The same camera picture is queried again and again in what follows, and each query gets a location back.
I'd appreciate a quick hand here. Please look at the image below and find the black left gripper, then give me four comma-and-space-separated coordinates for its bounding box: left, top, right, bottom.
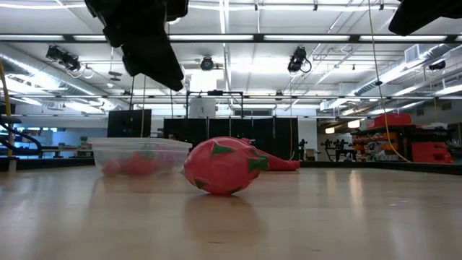
84, 0, 188, 92

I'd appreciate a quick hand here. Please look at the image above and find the red toy strawberry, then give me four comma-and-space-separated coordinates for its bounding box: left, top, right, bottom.
121, 153, 160, 177

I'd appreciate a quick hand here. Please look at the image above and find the pink toy raspberry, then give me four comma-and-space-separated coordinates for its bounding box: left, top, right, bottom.
102, 160, 122, 177

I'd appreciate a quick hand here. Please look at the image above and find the pink toy dragon fruit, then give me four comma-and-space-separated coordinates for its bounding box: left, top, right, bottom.
183, 136, 270, 196

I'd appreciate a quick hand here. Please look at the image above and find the clear plastic tupperware container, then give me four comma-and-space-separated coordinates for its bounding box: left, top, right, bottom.
88, 136, 193, 178

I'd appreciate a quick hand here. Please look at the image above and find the white ceiling vent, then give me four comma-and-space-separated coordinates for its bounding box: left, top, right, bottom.
404, 43, 431, 64

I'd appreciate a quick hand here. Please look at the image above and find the small black partition panel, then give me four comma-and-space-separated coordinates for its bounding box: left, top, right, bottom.
107, 109, 153, 139

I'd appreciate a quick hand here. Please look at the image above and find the black ceiling spotlight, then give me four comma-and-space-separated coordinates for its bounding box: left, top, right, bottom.
45, 45, 82, 72
287, 45, 313, 74
199, 56, 215, 72

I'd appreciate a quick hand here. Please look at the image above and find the wide black partition panel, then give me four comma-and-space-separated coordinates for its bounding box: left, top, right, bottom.
163, 116, 300, 162

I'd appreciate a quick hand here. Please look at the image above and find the red storage box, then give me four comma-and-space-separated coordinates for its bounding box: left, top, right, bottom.
366, 113, 413, 131

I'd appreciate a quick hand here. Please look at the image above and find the red plastic crate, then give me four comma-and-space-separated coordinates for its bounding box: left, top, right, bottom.
411, 141, 454, 164

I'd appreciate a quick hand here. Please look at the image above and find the red cloth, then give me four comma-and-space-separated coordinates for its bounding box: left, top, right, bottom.
240, 136, 301, 173

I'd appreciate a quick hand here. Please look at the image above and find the black gantry frame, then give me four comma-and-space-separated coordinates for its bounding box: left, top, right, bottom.
185, 89, 245, 120

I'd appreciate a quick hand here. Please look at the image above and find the thin yellow hanging cable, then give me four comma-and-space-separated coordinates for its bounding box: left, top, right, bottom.
367, 0, 411, 163

